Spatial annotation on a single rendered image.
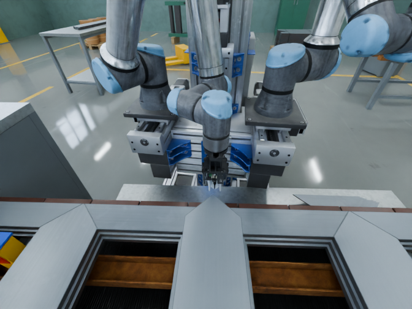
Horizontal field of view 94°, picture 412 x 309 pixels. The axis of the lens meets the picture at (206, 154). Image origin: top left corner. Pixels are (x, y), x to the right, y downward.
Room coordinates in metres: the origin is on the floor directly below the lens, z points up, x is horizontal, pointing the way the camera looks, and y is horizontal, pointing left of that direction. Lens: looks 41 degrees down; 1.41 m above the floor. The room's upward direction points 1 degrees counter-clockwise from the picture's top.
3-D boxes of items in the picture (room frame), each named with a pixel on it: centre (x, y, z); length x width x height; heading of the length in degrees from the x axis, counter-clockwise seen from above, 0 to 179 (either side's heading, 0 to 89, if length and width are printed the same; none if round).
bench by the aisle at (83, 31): (4.25, 2.00, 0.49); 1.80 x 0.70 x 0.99; 169
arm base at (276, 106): (0.72, -0.28, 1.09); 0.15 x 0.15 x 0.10
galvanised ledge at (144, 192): (0.51, -0.23, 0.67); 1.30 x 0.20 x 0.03; 87
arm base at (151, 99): (0.80, 0.21, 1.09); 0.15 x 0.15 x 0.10
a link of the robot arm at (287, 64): (0.72, -0.29, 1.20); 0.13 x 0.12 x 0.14; 107
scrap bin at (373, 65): (4.36, -3.77, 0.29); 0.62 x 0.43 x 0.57; 8
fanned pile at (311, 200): (0.46, -0.58, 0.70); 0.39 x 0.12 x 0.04; 87
